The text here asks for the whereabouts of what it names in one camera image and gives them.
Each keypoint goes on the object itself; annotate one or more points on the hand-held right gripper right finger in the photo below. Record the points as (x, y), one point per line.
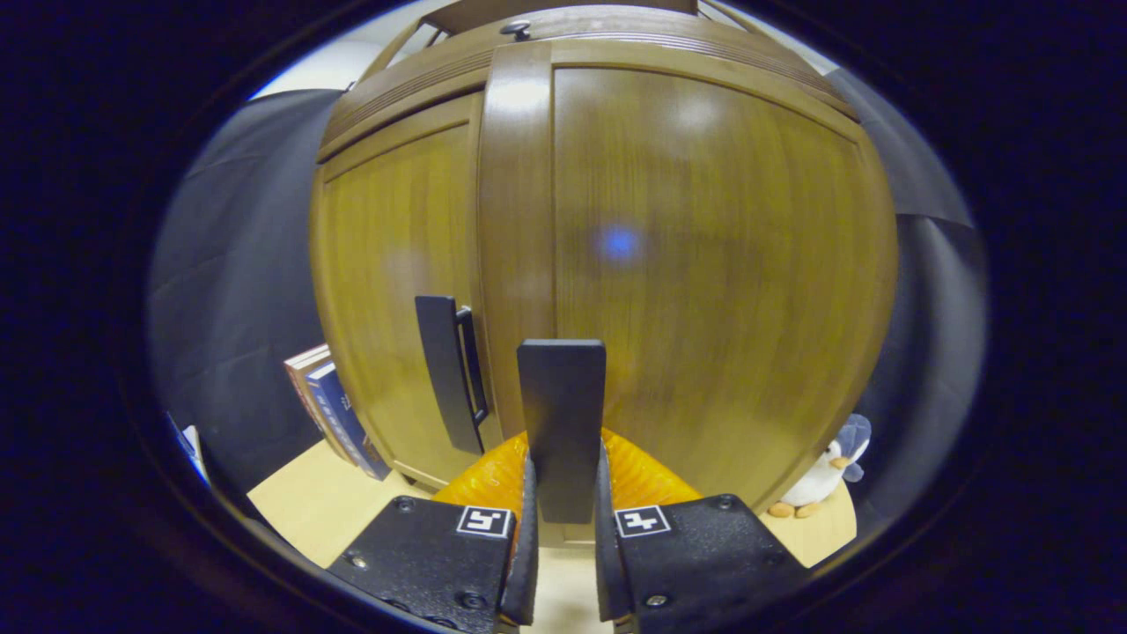
(604, 563)

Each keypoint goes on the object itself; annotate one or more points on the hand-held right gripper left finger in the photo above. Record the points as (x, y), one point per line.
(526, 563)

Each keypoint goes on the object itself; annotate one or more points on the wooden shoe cabinet door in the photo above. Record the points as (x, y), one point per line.
(387, 264)
(722, 308)

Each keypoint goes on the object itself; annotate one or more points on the wooden double-door shoe cabinet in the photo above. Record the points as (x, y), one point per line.
(519, 176)

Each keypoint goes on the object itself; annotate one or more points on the wooden cabinet drawer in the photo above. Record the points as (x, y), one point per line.
(440, 66)

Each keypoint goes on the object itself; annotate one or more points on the penguin plush toy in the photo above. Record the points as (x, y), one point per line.
(819, 480)

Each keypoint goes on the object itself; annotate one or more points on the blue book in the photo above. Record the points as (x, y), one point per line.
(343, 423)

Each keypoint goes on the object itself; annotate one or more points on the brown book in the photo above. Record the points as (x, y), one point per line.
(310, 396)

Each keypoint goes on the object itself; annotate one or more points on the red-brown book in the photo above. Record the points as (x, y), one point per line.
(298, 374)

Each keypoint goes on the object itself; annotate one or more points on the white lit screen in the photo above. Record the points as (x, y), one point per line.
(187, 445)

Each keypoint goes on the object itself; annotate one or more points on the black round drawer knob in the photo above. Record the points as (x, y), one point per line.
(516, 29)

